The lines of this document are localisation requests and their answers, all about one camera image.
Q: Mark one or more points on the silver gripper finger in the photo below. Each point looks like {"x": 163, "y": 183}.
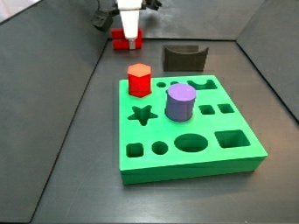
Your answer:
{"x": 132, "y": 43}

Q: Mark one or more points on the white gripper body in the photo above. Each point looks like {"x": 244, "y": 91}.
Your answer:
{"x": 128, "y": 11}

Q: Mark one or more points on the red double-square block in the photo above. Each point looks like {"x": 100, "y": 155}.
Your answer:
{"x": 120, "y": 43}

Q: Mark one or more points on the green shape-sorter board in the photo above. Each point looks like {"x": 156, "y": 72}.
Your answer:
{"x": 159, "y": 149}

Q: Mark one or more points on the red hexagonal peg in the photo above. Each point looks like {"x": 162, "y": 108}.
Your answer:
{"x": 139, "y": 74}

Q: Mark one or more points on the black curved stand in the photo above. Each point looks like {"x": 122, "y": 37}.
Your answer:
{"x": 184, "y": 58}

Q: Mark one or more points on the purple cylinder peg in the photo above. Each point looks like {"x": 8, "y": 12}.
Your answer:
{"x": 179, "y": 104}

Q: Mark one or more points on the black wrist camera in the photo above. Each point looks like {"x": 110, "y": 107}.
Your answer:
{"x": 103, "y": 20}

